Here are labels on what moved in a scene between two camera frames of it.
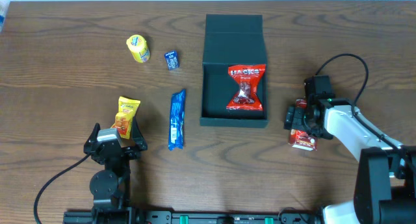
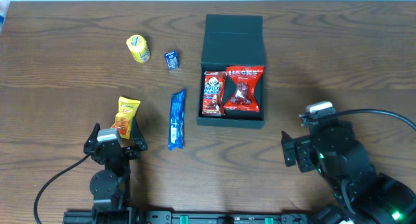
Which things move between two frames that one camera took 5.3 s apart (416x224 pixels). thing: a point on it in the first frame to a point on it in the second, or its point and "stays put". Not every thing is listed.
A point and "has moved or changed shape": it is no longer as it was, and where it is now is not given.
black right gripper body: (298, 119) to (302, 153)
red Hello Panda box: (300, 139) has moved or changed shape
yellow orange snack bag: (127, 108) stays put
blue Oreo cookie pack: (177, 115) stays put
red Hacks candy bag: (246, 78) stays put
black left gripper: (130, 152) stays put
